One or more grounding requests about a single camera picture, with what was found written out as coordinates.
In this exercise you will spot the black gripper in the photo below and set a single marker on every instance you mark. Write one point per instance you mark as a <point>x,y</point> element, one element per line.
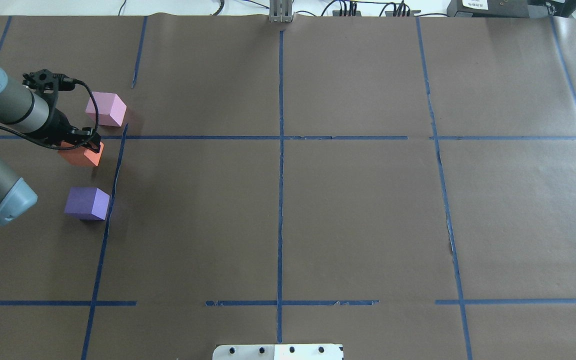
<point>57,125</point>

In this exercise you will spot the orange foam cube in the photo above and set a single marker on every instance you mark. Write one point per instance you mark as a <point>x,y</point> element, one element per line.
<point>82,156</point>

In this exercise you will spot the light pink foam cube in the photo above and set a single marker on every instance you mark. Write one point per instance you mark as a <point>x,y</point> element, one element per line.
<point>111,109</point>

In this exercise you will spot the dark purple foam cube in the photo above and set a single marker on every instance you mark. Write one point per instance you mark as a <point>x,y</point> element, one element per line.
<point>87,204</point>

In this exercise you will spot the black desktop box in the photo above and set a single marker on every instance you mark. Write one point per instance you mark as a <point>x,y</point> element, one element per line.
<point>520,9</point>

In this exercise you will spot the aluminium frame post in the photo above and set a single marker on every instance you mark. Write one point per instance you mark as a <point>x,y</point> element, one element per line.
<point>281,11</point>

